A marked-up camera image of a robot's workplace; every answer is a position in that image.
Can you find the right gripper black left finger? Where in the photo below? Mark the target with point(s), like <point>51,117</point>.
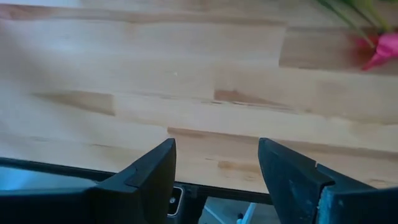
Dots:
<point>140,193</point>

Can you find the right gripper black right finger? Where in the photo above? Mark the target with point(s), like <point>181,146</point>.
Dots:
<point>295,186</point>

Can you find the red artificial flower bunch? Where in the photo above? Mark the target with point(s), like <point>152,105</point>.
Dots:
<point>385,49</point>

